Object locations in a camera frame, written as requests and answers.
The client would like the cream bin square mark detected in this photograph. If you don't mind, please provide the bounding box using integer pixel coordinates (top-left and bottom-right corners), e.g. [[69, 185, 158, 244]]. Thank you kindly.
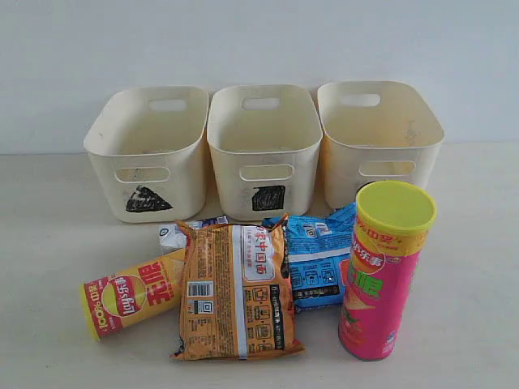
[[207, 85, 323, 220]]

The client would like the cream bin circle mark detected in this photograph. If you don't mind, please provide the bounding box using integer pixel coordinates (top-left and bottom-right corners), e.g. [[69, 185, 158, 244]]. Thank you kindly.
[[317, 81, 445, 209]]

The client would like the pink Lays chips can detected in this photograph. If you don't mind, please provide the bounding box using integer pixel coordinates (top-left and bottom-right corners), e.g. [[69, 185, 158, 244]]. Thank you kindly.
[[338, 180, 437, 361]]

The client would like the orange noodle packet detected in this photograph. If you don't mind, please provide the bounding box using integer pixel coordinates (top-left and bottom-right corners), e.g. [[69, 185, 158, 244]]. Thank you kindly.
[[174, 218, 305, 361]]

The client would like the white blue milk carton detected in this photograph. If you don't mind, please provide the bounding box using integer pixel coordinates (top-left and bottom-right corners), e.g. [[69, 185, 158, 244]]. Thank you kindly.
[[158, 215, 228, 254]]

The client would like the yellow Lays chips can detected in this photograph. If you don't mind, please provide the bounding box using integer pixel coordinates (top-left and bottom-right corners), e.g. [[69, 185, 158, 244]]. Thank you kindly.
[[79, 249, 185, 340]]

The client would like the blue noodle packet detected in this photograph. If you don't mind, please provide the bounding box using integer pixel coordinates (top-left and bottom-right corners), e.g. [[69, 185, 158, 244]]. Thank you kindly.
[[285, 203, 356, 312]]

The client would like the cream bin triangle mark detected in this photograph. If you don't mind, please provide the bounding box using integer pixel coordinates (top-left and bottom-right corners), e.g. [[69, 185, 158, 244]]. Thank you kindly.
[[84, 86, 209, 223]]

